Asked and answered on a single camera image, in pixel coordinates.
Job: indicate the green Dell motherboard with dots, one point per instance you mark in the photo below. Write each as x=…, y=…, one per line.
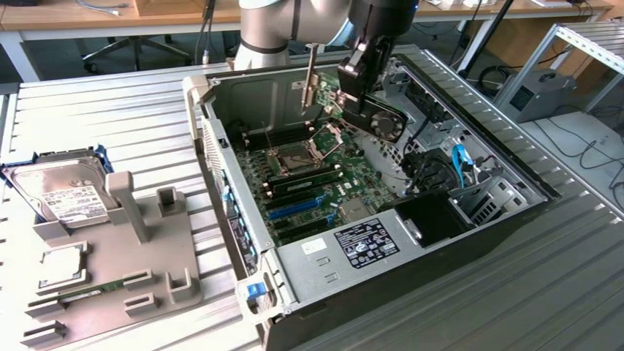
x=357, y=172

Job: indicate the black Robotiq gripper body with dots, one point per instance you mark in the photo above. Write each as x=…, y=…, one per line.
x=382, y=16

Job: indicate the silver disk bay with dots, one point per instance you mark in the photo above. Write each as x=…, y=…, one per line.
x=492, y=197

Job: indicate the black tripod pole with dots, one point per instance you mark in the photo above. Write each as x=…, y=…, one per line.
x=488, y=33

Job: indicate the blue case latch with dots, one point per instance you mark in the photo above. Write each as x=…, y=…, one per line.
x=253, y=291

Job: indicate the long wooden desk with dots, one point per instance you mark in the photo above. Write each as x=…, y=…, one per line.
x=536, y=9

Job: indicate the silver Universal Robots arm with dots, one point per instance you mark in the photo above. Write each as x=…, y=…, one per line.
x=262, y=29

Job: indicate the blue expansion slot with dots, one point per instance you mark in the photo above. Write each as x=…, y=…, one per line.
x=292, y=210

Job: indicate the grey parts rack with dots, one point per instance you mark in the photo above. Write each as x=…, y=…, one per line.
x=126, y=263

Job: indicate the silver perforated drive cage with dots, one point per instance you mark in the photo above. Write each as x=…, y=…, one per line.
x=382, y=161

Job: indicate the black office chair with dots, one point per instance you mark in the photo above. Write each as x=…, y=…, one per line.
x=141, y=44

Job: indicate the silver CPU chip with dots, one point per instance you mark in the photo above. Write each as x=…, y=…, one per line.
x=60, y=267

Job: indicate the open black PC case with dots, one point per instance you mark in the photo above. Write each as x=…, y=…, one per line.
x=438, y=278

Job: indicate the brown cardboard box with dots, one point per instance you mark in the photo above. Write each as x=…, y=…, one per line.
x=170, y=7

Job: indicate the silver chipset heatsink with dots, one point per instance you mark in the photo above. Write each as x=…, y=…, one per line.
x=354, y=210

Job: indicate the graphics card with fan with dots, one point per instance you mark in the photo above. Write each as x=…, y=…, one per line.
x=389, y=124

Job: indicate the hard disk drive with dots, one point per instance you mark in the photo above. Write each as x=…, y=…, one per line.
x=104, y=161

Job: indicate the silver power supply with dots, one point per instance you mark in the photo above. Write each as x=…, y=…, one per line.
x=312, y=270

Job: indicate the green RAM stick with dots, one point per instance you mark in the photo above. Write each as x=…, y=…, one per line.
x=88, y=290
x=301, y=184

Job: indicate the grey control cabinet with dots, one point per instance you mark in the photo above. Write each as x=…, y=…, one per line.
x=536, y=95

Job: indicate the CPU socket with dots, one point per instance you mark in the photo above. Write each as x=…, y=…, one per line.
x=292, y=161

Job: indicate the aluminium profile frame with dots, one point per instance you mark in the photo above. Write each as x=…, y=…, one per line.
x=594, y=40

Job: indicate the thin locking lever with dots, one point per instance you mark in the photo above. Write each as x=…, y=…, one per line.
x=269, y=140

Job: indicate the silver socket cover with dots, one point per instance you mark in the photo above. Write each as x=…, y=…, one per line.
x=332, y=128

